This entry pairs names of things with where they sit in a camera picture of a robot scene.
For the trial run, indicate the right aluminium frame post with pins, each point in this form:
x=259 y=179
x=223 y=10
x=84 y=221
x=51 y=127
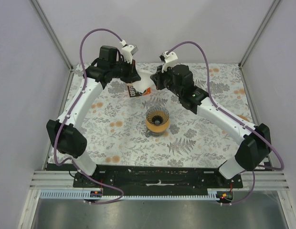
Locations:
x=264 y=23

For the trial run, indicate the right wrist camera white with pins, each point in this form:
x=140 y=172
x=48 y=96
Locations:
x=169 y=60

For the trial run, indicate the left aluminium frame post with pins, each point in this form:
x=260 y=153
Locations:
x=50 y=31

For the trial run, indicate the grey glass mug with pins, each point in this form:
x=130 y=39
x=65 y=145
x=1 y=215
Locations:
x=149 y=133

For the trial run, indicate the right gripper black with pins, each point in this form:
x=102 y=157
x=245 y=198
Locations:
x=158 y=77

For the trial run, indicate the aluminium frame post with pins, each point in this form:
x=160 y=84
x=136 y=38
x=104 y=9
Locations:
x=50 y=31
x=264 y=23

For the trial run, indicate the aluminium rail front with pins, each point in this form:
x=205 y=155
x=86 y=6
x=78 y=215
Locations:
x=54 y=180

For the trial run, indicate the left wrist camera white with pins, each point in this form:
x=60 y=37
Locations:
x=128 y=51

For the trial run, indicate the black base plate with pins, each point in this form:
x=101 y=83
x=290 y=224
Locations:
x=158 y=181

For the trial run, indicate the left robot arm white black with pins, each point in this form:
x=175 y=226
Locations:
x=63 y=132

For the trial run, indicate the floral tablecloth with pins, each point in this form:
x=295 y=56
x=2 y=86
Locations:
x=115 y=125

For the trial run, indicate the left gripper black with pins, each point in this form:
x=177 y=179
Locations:
x=130 y=77

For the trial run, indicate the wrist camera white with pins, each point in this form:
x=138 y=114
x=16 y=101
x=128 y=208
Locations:
x=169 y=60
x=128 y=51

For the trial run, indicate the coffee filter box orange black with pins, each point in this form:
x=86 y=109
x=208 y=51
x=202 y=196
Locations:
x=138 y=89

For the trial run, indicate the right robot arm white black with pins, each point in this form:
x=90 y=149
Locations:
x=253 y=140

